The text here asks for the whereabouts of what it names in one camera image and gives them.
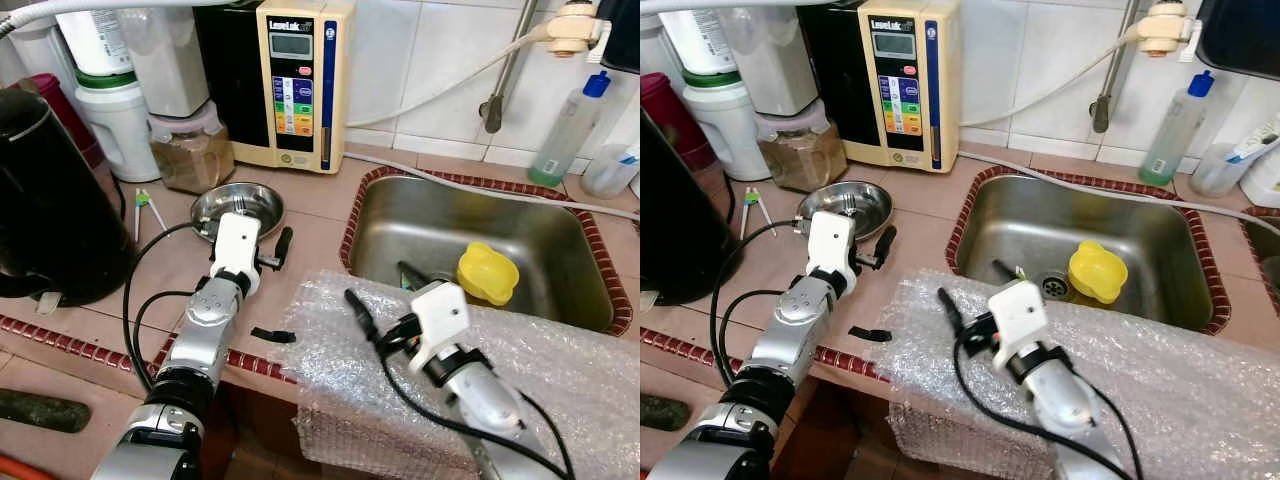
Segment stainless steel plate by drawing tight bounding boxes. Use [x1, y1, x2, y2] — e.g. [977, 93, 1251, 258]
[796, 179, 895, 242]
[189, 181, 287, 242]

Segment yellow plastic bowl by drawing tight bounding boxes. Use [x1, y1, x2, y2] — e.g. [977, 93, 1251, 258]
[456, 241, 522, 307]
[1066, 239, 1132, 305]

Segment stainless steel sink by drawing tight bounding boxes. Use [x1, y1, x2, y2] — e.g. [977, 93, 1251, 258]
[339, 167, 633, 338]
[944, 167, 1233, 335]
[1237, 207, 1280, 312]

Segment bubble wrap sheet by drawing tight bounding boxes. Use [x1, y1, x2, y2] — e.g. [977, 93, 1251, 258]
[281, 269, 641, 480]
[876, 267, 1280, 480]

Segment jar of brown powder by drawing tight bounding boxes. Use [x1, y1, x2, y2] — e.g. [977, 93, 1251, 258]
[756, 108, 850, 194]
[147, 104, 237, 197]

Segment green white training chopsticks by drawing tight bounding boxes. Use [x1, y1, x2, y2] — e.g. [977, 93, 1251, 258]
[132, 187, 172, 242]
[741, 186, 780, 240]

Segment cream black water ioniser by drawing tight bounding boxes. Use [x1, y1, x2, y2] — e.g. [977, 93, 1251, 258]
[799, 0, 964, 174]
[194, 0, 357, 175]

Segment white jug green lid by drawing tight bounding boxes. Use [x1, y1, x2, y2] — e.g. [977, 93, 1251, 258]
[684, 70, 772, 182]
[75, 70, 162, 184]

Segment black electric kettle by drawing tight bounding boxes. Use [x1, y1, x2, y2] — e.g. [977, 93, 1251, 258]
[640, 110, 737, 307]
[0, 88, 137, 307]

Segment clear soap bottle blue cap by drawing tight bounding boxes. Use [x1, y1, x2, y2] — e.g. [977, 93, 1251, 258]
[526, 69, 612, 189]
[1137, 69, 1215, 189]

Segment translucent white container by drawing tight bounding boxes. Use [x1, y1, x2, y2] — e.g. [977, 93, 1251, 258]
[729, 8, 817, 117]
[119, 8, 212, 120]

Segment metal faucet pipe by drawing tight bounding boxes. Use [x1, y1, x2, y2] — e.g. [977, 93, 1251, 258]
[477, 0, 538, 135]
[1089, 0, 1143, 135]

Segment maroon plastic container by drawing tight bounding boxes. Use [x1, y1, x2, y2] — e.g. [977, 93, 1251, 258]
[30, 73, 102, 167]
[640, 72, 717, 172]

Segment large white detergent bottle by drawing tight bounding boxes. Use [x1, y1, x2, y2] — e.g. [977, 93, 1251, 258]
[1239, 144, 1280, 210]

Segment white labelled bottle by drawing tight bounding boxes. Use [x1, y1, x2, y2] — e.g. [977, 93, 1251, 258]
[660, 10, 737, 77]
[55, 10, 137, 80]

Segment dark green cucumber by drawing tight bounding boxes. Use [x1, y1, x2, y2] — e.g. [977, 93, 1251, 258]
[640, 394, 692, 434]
[0, 389, 92, 434]

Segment cream faucet diverter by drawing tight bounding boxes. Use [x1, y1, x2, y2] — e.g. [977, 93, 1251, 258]
[544, 2, 612, 59]
[1139, 0, 1202, 59]

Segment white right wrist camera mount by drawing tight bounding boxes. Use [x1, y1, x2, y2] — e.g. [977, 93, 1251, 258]
[407, 281, 472, 373]
[987, 279, 1052, 368]

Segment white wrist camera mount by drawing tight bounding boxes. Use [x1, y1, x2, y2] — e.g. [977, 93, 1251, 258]
[804, 209, 860, 298]
[209, 211, 264, 298]
[987, 279, 1052, 368]
[407, 281, 472, 373]

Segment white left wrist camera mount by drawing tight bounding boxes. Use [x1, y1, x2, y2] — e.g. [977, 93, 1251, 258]
[209, 211, 264, 298]
[804, 209, 860, 298]

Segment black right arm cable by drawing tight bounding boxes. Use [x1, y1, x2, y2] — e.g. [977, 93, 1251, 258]
[373, 328, 578, 480]
[950, 328, 1143, 480]

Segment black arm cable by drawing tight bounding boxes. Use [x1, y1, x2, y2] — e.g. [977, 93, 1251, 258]
[121, 220, 218, 393]
[950, 328, 1143, 480]
[708, 218, 809, 389]
[373, 328, 578, 480]

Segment grey drain hose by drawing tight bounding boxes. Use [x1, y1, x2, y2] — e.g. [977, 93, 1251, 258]
[959, 150, 1280, 217]
[344, 150, 641, 222]

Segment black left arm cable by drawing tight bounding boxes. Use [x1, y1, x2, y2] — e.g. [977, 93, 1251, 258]
[708, 218, 809, 389]
[121, 220, 218, 393]

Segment white ioniser hose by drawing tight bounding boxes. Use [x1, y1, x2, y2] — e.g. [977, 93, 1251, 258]
[344, 25, 558, 130]
[959, 25, 1153, 130]

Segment black wall-mounted box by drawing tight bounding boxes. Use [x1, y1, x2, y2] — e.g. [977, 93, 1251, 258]
[1194, 0, 1280, 82]
[600, 0, 641, 74]

